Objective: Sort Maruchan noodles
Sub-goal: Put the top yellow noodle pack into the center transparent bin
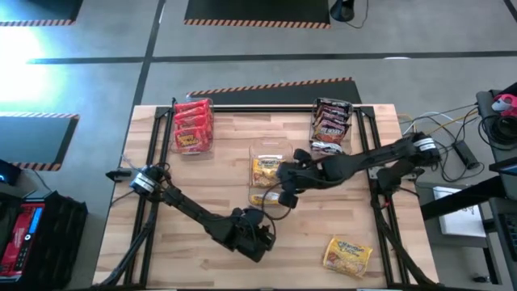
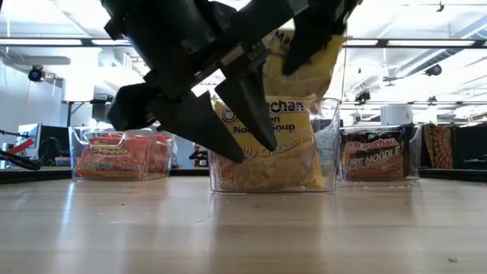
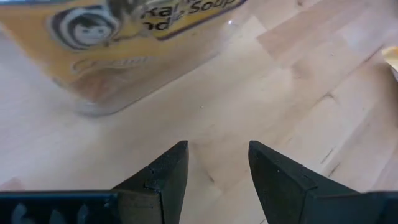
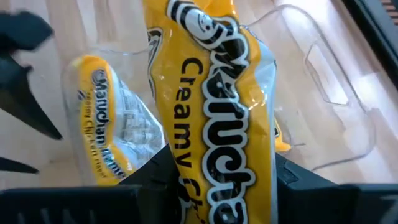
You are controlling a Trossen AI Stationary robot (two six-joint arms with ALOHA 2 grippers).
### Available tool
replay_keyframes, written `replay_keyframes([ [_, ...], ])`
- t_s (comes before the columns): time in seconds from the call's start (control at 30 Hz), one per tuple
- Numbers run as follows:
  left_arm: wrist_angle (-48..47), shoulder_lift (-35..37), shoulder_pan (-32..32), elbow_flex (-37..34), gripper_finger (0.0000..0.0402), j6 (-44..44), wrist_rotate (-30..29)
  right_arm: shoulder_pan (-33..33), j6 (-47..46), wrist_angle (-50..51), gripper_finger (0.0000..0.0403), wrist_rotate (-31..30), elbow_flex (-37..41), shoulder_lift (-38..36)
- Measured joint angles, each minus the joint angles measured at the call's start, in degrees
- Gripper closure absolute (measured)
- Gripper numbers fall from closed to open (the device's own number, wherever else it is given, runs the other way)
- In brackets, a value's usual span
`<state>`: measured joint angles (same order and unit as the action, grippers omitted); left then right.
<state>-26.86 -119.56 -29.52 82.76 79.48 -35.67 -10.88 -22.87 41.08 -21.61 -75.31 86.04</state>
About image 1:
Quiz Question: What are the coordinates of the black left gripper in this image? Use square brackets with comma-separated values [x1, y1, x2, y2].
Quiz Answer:
[225, 222, 278, 264]

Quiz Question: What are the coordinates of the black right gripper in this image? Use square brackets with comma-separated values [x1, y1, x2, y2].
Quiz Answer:
[277, 148, 326, 209]

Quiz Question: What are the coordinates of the clear plastic bin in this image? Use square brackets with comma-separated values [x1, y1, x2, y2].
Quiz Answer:
[247, 138, 295, 208]
[309, 96, 355, 158]
[172, 96, 215, 155]

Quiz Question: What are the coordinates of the black stand base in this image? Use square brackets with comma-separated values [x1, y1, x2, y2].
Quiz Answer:
[330, 0, 356, 23]

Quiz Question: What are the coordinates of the white board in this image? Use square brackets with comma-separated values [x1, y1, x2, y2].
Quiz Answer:
[434, 186, 488, 238]

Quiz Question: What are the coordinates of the black power brick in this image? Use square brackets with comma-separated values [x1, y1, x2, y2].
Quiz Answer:
[452, 139, 481, 171]

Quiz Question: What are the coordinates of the red black computer tower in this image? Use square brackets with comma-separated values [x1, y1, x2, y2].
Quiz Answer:
[0, 189, 89, 284]

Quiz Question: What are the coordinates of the pink object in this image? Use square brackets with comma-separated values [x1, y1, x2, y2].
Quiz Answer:
[491, 93, 517, 118]

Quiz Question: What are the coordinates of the blue-lit black device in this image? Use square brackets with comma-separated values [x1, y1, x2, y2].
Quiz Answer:
[0, 158, 22, 188]

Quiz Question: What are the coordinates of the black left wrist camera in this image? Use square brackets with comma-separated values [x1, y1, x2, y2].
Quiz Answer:
[242, 206, 266, 224]

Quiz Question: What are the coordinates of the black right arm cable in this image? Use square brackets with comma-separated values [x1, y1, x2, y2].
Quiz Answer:
[260, 181, 292, 222]

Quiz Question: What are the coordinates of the white cable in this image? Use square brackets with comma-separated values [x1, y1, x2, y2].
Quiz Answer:
[401, 111, 457, 137]

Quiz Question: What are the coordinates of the yellow cable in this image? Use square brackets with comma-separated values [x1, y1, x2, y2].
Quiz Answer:
[403, 115, 480, 142]

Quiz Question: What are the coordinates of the thin black floor cable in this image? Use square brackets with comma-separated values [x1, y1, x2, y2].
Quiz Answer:
[345, 0, 369, 30]

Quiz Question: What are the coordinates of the black cable coil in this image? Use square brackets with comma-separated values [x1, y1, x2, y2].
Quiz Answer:
[478, 115, 517, 147]

